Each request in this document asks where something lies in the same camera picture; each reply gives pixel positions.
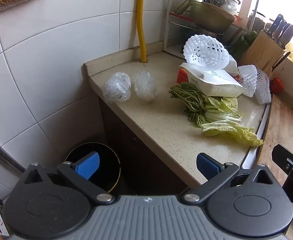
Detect green cabbage leaves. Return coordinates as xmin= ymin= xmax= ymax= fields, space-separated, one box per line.
xmin=169 ymin=82 xmax=264 ymax=147

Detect black round trash bin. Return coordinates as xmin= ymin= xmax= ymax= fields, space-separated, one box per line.
xmin=65 ymin=142 xmax=121 ymax=193

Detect wooden cutting board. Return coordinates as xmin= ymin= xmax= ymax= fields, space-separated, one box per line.
xmin=257 ymin=93 xmax=293 ymax=228

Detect white takeout foam box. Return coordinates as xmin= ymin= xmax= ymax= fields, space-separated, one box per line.
xmin=179 ymin=63 xmax=246 ymax=98

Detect crumpled clear plastic bag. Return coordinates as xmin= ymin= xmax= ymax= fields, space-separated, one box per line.
xmin=102 ymin=72 xmax=131 ymax=102

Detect red carton box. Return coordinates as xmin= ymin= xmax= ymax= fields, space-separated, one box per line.
xmin=176 ymin=68 xmax=189 ymax=84

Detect clear plastic cup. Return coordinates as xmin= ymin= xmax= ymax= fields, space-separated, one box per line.
xmin=134 ymin=71 xmax=157 ymax=102

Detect red tomato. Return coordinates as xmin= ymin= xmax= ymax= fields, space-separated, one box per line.
xmin=270 ymin=77 xmax=284 ymax=95

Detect white foam fruit net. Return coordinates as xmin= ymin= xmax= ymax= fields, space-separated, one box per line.
xmin=183 ymin=34 xmax=229 ymax=72

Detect wooden knife block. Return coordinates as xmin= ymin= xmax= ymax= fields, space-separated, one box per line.
xmin=239 ymin=31 xmax=285 ymax=77

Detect white dish rack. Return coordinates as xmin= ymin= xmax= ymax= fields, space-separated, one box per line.
xmin=163 ymin=0 xmax=259 ymax=59

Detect metal bowl with lid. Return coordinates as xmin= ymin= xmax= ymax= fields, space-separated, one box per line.
xmin=204 ymin=0 xmax=241 ymax=15

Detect yellow gas hose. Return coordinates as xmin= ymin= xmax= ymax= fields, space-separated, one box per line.
xmin=136 ymin=0 xmax=148 ymax=64

